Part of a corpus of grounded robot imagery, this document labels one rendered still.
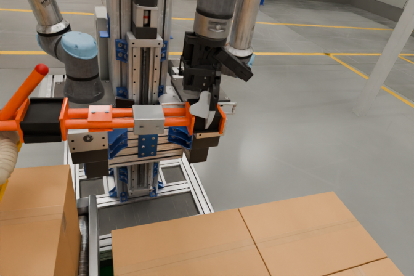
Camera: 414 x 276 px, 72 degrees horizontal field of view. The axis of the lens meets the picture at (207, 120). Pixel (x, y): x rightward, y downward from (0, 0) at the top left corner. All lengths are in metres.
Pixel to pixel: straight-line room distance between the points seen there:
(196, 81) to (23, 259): 0.59
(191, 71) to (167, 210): 1.33
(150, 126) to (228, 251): 0.82
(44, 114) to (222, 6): 0.42
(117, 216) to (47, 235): 0.96
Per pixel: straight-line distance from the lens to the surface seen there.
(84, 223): 1.40
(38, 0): 1.18
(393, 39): 3.79
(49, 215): 0.93
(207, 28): 0.58
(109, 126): 0.66
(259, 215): 1.50
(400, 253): 2.58
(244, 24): 1.12
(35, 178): 1.04
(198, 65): 0.62
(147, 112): 0.68
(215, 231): 1.39
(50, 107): 0.70
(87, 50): 1.12
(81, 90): 1.17
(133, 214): 1.83
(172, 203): 1.88
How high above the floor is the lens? 1.67
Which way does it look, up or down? 34 degrees down
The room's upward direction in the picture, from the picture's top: 11 degrees clockwise
